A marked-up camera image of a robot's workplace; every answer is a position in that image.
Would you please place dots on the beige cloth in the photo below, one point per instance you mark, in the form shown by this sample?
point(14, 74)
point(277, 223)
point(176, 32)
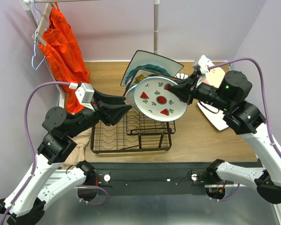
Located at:
point(78, 154)

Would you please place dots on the pink and cream round plate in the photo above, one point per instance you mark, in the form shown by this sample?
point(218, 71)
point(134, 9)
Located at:
point(215, 77)

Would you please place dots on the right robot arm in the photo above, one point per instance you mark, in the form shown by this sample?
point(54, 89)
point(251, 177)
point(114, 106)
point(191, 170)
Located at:
point(247, 121)

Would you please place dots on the orange shorts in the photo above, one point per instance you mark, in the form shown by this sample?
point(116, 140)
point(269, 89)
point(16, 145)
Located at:
point(62, 50)

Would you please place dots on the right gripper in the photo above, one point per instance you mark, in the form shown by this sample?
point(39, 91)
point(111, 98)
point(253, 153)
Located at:
point(183, 89)

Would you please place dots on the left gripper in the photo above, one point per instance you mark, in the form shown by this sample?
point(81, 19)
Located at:
point(109, 113)

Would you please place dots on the wooden clip hanger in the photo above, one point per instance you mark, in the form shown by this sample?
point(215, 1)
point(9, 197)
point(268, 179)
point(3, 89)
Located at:
point(38, 36)

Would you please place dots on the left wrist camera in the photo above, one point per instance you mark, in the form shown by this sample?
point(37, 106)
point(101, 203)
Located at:
point(85, 94)

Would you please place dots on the white clothes rack frame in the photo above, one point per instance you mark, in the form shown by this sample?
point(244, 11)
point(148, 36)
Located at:
point(108, 19)

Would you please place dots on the blue and cream round plate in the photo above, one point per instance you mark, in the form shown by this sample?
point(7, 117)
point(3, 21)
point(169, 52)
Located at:
point(130, 97)

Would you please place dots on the blue striped round plate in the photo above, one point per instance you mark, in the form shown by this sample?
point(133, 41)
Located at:
point(181, 76)

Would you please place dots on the black wire dish rack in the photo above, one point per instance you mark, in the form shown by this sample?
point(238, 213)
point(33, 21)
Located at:
point(134, 133)

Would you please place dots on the watermelon round plate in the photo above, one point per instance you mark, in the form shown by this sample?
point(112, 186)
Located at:
point(153, 99)

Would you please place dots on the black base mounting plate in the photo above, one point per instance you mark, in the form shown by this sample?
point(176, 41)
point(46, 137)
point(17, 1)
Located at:
point(121, 179)

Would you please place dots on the teal rimmed plate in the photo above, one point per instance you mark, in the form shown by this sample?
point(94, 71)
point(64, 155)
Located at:
point(150, 67)

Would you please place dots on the grey square plate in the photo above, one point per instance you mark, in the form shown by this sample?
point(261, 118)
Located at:
point(214, 115)

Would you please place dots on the large white square plate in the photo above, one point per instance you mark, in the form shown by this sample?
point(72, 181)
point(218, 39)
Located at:
point(143, 57)

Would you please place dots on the flower square plate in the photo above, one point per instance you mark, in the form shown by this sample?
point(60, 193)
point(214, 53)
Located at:
point(142, 74)

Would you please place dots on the blue wire hanger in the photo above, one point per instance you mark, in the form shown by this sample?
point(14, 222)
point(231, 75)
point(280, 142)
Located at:
point(35, 67)

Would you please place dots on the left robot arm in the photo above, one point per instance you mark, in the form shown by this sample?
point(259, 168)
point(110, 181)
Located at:
point(27, 204)

